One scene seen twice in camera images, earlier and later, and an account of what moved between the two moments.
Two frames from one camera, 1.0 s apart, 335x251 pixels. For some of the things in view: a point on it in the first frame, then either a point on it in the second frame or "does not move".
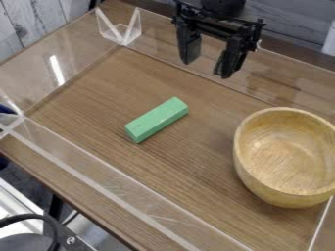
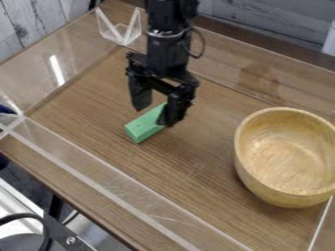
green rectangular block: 164,116 does not move
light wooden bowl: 284,156 does not move
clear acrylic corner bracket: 120,33 does not move
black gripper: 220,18 to 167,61
